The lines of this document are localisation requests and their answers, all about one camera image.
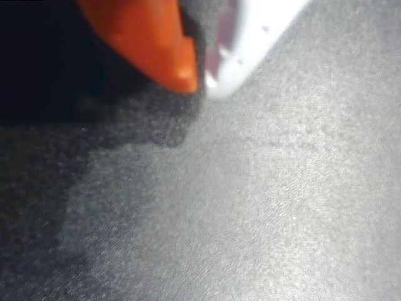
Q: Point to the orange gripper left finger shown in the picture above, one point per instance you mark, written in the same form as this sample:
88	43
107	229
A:
144	37

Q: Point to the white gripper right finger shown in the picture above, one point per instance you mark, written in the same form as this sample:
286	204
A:
247	37

